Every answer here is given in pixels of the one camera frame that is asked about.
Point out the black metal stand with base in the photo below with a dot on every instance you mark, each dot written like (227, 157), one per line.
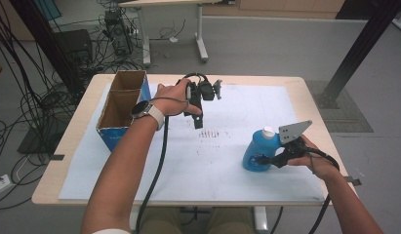
(42, 42)

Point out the person's left hand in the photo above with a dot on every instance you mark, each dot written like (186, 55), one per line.
(172, 99)

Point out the black computer tower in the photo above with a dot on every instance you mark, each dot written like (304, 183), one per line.
(118, 34)

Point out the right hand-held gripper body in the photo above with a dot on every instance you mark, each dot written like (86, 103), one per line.
(294, 143)

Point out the wristwatch with white band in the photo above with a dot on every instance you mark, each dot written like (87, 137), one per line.
(142, 109)

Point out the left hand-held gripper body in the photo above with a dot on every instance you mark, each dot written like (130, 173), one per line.
(204, 91)

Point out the black tape strip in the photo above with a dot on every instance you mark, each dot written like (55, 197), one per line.
(354, 181)
(57, 157)

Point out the white standing desk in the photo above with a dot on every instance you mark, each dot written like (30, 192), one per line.
(198, 26)

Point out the person's white sleeve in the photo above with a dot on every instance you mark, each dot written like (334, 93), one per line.
(110, 231)

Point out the white paper sheet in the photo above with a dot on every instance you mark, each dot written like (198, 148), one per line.
(204, 182)

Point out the person's right hand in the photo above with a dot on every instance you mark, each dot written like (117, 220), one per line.
(318, 164)

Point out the white power strip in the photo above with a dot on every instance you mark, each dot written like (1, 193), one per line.
(0, 185)

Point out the teal panel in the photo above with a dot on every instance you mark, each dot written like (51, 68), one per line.
(48, 8)

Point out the grey floor mat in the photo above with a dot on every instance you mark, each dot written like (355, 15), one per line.
(347, 113)

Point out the black equipment box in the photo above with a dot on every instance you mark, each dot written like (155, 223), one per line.
(74, 45)

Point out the black metal post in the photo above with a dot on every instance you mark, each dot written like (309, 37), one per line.
(367, 42)

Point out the blue bottle with white cap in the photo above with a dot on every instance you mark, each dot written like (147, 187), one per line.
(260, 146)

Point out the blue cardboard box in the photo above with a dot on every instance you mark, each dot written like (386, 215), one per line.
(118, 104)

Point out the white table leg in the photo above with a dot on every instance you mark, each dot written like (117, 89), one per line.
(132, 219)
(261, 219)

